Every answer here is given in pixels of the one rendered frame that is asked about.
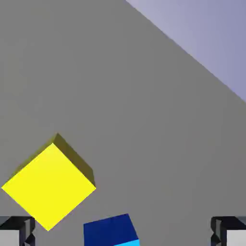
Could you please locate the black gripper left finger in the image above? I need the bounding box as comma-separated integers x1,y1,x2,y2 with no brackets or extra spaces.
0,216,36,246

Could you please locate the small yellow cube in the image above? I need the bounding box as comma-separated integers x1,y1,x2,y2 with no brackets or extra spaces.
1,132,97,232

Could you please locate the small blue cube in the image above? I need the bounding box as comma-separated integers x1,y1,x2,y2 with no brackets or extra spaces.
83,213,140,246

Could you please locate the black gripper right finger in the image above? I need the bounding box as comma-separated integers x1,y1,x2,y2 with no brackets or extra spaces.
210,216,246,246

